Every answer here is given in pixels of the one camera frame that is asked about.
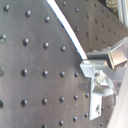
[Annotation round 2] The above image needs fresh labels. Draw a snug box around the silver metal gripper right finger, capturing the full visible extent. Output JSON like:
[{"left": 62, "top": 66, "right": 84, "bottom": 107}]
[{"left": 87, "top": 37, "right": 128, "bottom": 69}]

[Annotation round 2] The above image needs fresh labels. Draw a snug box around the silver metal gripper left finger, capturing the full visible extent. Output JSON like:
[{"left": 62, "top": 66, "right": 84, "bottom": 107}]
[{"left": 80, "top": 60, "right": 123, "bottom": 87}]

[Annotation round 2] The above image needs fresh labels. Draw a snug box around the silver metal cable clip bracket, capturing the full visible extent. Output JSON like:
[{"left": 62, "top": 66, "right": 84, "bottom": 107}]
[{"left": 89, "top": 71, "right": 115, "bottom": 120}]

